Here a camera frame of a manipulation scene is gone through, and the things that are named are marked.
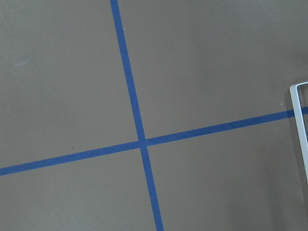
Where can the white wire cup holder rack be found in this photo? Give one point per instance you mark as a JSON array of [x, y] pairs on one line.
[[300, 123]]

